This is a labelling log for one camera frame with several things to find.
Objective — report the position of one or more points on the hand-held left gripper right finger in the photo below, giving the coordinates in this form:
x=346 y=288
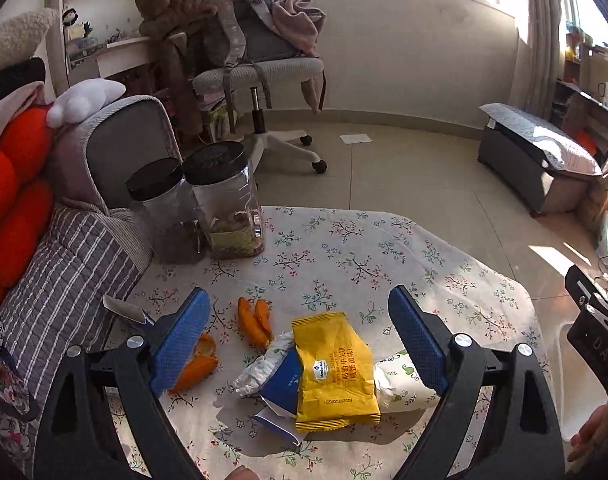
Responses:
x=414 y=345

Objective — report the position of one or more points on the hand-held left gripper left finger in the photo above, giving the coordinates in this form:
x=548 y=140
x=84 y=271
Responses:
x=184 y=340

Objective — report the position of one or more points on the orange peel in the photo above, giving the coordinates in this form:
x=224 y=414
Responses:
x=204 y=355
x=264 y=322
x=245 y=315

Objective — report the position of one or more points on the white paper cup green print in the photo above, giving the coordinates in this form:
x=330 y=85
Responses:
x=399 y=385

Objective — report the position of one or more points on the small white carton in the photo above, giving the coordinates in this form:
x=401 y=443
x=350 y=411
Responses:
x=126 y=310

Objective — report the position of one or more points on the white tissue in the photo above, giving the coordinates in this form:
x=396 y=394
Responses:
x=259 y=375

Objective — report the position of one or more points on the yellow snack packet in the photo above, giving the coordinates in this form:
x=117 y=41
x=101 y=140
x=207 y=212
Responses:
x=334 y=375

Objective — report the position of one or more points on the blue and white carton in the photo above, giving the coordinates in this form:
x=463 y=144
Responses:
x=284 y=385

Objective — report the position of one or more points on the person's right hand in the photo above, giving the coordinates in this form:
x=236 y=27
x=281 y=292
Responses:
x=601 y=432

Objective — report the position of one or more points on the person's left hand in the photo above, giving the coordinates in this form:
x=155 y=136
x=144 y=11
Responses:
x=241 y=474

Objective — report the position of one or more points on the floral tablecloth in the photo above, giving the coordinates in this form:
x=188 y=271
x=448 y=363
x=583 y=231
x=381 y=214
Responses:
x=334 y=260

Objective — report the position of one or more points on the grey striped cushion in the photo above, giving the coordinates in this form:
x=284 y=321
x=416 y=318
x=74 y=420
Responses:
x=69 y=285

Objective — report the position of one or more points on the clear jar black lid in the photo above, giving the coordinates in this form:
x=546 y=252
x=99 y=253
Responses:
x=159 y=210

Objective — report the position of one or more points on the clear jar with green label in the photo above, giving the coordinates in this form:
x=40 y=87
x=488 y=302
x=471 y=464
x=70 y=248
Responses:
x=229 y=210

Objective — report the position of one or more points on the floral print cloth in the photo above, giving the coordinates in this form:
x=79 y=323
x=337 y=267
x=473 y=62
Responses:
x=4 y=390

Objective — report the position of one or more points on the grey fabric chair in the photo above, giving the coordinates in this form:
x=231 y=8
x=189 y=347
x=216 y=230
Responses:
x=129 y=160

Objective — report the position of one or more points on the grey storage bench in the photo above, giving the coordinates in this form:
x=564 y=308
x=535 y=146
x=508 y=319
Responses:
x=519 y=170

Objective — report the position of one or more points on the grey quilted cover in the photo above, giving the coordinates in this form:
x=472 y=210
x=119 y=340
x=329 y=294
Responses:
x=539 y=135

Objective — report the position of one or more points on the white paper sheet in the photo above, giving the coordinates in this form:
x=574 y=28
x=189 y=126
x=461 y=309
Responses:
x=356 y=138

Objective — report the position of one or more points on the red cushion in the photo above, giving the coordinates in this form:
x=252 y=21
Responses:
x=14 y=195

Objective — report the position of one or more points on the wooden shelf desk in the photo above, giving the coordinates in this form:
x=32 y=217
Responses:
x=594 y=90

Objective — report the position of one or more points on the white plush toy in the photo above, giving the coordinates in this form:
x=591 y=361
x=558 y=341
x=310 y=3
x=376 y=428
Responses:
x=84 y=97

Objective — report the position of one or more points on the white office chair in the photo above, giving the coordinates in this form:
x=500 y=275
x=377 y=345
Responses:
x=264 y=72

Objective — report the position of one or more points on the white bookshelf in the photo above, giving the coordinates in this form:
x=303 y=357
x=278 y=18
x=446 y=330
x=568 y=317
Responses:
x=84 y=55

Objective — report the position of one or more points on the grey curtain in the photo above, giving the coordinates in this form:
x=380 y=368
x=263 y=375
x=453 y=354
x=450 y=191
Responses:
x=544 y=35

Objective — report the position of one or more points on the grey backpack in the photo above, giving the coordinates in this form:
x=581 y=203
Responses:
x=264 y=30

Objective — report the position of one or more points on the pink blanket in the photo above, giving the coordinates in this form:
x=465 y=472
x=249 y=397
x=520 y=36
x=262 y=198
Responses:
x=299 y=25

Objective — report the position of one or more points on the beige fleece cloth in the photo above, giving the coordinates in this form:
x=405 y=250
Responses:
x=14 y=40

